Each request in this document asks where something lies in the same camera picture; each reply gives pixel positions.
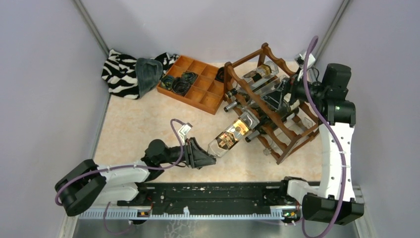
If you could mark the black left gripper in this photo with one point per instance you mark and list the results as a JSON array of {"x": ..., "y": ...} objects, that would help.
[{"x": 195, "y": 156}]

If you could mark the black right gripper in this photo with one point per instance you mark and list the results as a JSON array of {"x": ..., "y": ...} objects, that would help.
[{"x": 291, "y": 85}]

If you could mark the small clear glass bottle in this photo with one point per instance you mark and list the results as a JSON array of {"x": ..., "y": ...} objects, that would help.
[{"x": 268, "y": 86}]

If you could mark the wooden wine rack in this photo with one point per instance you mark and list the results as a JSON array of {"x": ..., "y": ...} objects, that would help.
[{"x": 283, "y": 128}]

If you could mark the clear liquor bottle gold label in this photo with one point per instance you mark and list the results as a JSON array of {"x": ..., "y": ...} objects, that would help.
[{"x": 229, "y": 137}]

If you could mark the dark wine bottle back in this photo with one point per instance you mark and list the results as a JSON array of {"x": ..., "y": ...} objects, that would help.
[{"x": 234, "y": 105}]

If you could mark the dark wine bottle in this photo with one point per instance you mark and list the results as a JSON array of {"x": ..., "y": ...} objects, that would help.
[
  {"x": 234, "y": 105},
  {"x": 285, "y": 112}
]

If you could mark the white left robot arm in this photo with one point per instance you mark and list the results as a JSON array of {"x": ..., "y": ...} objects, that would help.
[{"x": 89, "y": 183}]

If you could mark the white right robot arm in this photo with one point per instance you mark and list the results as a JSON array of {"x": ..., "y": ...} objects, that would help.
[{"x": 334, "y": 200}]

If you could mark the black rolled item right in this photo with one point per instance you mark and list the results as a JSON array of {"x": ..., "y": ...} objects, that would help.
[{"x": 220, "y": 75}]

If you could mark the orange wooden compartment tray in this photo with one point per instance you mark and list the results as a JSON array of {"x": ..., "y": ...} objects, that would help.
[{"x": 205, "y": 92}]

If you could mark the zebra striped cloth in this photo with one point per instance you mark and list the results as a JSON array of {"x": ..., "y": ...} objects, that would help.
[{"x": 119, "y": 72}]

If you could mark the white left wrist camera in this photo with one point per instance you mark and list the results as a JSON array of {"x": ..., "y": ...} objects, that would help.
[{"x": 183, "y": 131}]

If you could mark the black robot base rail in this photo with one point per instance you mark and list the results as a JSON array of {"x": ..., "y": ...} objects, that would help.
[{"x": 204, "y": 201}]

